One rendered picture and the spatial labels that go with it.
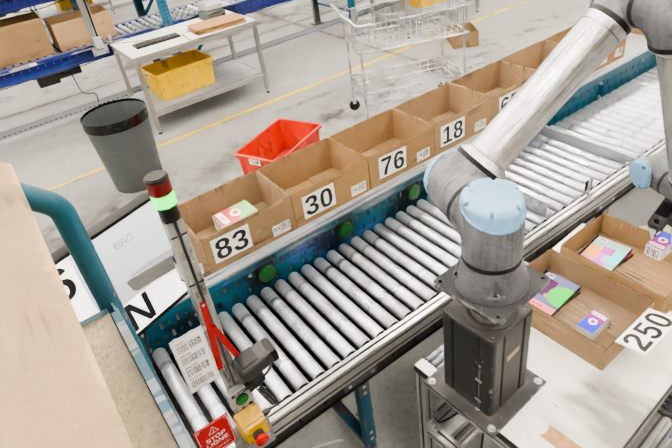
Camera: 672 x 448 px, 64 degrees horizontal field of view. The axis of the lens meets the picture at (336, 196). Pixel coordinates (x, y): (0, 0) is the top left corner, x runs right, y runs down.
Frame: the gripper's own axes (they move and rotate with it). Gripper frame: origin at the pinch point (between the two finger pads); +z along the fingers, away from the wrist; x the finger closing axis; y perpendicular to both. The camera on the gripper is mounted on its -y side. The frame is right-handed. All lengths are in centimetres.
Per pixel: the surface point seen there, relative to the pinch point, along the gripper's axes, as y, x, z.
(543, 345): -50, 7, 18
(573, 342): -45.7, -0.7, 13.4
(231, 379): -140, 41, -8
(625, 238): 12.8, 18.0, 15.8
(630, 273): -1.6, 6.9, 17.4
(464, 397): -84, 9, 16
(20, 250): -160, -25, -107
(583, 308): -27.8, 7.7, 17.4
